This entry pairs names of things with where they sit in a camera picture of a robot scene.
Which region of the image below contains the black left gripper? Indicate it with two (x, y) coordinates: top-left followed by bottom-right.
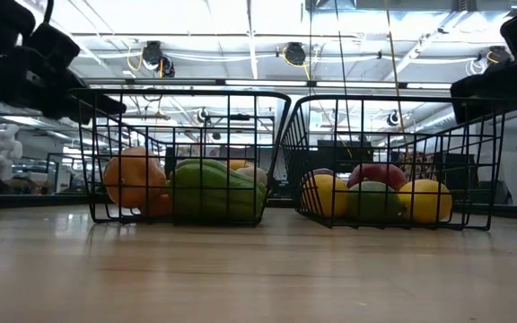
(0, 0), (127, 125)

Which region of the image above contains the orange bell pepper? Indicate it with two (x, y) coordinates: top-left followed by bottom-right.
(102, 146), (170, 212)

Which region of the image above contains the yellow lemon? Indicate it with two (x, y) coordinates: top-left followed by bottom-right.
(300, 173), (350, 220)
(397, 179), (454, 224)

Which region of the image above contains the black wire basket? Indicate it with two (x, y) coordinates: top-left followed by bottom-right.
(68, 87), (293, 227)
(279, 93), (507, 231)

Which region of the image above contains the bright red apple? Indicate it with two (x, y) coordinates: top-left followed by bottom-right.
(346, 162), (409, 192)

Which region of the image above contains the green avocado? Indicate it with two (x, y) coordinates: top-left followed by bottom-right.
(346, 180), (407, 222)

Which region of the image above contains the green bell pepper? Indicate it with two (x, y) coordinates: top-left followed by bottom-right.
(167, 158), (268, 222)

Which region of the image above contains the yellow bell pepper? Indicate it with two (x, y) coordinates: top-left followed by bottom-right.
(225, 159), (255, 172)

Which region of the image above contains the white garlic bulb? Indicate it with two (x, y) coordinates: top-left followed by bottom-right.
(235, 166), (269, 186)

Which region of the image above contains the white robot figure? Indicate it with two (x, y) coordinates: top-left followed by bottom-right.
(0, 123), (24, 180)

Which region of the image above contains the black ceiling cable reel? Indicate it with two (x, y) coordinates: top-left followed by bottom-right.
(141, 39), (177, 78)
(284, 41), (308, 67)
(486, 45), (513, 66)

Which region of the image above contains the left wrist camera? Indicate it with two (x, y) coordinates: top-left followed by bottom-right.
(28, 22), (82, 71)

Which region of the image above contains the yellow cable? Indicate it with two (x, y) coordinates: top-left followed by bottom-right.
(383, 0), (407, 134)

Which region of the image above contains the long black cable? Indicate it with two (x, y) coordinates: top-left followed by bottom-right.
(333, 0), (354, 158)

